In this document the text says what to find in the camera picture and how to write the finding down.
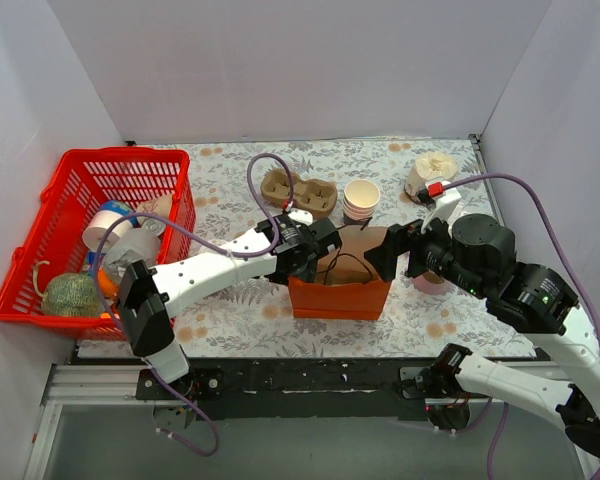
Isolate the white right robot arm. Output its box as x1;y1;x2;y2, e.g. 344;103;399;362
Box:
364;185;600;458

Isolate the pink straw holder cup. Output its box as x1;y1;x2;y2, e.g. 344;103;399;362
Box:
412;271;452;295

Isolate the wrapped toilet paper roll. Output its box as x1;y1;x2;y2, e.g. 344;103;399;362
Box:
404;151;459;204

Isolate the crumpled grey paper bag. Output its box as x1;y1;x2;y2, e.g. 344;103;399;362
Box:
103;228;161;279

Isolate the red plastic basket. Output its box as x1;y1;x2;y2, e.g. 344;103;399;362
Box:
0;146;196;341

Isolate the floral table mat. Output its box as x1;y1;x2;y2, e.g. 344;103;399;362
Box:
175;138;533;357

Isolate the beige patterned cup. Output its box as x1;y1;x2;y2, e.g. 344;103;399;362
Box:
135;194;173;218

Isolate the brown cardboard cup carrier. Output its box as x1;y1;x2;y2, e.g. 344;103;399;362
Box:
260;168;338;219

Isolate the orange paper bag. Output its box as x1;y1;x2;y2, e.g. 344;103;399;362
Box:
288;225;391;321

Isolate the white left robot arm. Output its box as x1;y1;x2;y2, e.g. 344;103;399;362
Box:
116;210;342;400

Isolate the white tape roll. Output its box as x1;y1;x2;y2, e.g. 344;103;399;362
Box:
82;210;134;253

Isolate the stack of paper cups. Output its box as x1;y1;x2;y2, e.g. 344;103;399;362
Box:
343;179;381;221

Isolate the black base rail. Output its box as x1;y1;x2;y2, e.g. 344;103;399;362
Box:
134;355;486;422

